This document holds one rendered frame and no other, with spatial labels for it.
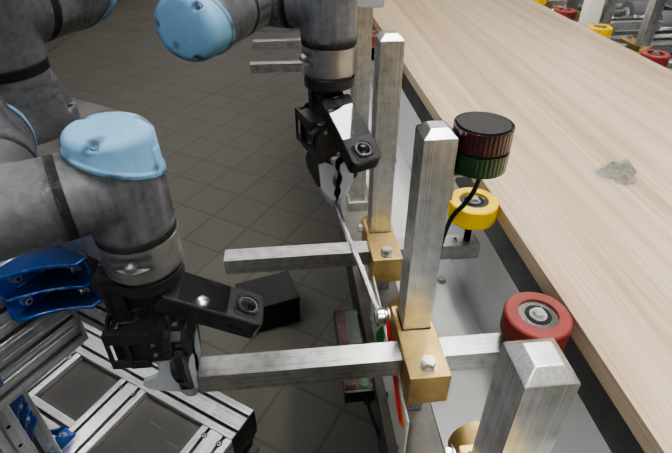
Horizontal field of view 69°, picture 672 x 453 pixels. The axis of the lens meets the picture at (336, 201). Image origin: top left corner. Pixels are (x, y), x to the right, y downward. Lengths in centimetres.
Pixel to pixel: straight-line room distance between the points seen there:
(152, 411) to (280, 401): 40
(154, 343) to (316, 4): 43
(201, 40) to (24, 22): 30
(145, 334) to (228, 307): 9
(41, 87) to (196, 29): 31
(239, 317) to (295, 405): 110
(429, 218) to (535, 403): 25
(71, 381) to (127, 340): 102
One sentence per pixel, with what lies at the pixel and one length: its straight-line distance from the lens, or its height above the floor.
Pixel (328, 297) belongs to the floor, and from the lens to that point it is 191.
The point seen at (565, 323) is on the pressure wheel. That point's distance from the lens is 66.
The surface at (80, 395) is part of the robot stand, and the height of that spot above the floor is 21.
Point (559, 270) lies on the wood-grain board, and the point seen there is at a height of 90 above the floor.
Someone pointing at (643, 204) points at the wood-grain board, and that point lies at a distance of 95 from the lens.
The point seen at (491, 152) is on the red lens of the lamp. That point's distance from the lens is 50.
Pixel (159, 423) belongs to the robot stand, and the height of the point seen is 21.
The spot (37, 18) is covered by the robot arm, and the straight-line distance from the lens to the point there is 80.
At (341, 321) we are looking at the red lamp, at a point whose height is 70.
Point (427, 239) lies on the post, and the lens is 55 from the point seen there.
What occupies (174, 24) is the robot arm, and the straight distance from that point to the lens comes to 56.
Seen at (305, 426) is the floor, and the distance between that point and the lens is 159.
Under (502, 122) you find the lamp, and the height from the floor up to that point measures 115.
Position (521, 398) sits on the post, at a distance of 33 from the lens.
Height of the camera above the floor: 135
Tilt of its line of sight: 34 degrees down
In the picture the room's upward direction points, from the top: straight up
